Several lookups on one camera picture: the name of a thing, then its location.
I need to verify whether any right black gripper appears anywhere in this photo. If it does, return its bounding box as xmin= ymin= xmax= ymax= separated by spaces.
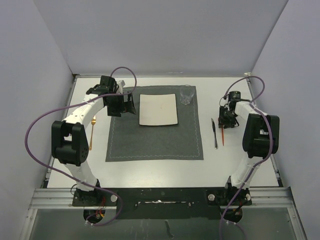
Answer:
xmin=219 ymin=106 xmax=238 ymax=130

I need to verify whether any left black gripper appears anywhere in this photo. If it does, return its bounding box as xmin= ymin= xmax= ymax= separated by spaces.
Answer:
xmin=106 ymin=91 xmax=136 ymax=117

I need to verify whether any orange plastic spoon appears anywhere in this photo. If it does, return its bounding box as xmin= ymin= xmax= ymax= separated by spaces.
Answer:
xmin=221 ymin=127 xmax=225 ymax=146

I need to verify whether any white square plate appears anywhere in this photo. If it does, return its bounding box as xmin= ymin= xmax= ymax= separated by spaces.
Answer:
xmin=139 ymin=93 xmax=178 ymax=127

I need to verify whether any silver table knife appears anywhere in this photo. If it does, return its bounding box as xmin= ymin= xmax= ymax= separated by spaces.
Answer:
xmin=211 ymin=118 xmax=219 ymax=150

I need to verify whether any grey cloth placemat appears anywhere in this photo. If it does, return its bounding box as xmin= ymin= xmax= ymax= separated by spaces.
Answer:
xmin=105 ymin=85 xmax=204 ymax=162

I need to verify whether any clear plastic cup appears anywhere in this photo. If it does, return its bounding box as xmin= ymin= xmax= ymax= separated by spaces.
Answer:
xmin=179 ymin=85 xmax=195 ymax=105

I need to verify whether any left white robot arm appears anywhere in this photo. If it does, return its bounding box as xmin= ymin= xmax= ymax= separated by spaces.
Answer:
xmin=51 ymin=76 xmax=136 ymax=206

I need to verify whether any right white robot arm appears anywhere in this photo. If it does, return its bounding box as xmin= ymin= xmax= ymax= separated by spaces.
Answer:
xmin=218 ymin=91 xmax=280 ymax=205

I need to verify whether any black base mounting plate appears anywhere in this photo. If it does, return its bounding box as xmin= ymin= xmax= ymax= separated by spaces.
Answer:
xmin=72 ymin=187 xmax=252 ymax=224

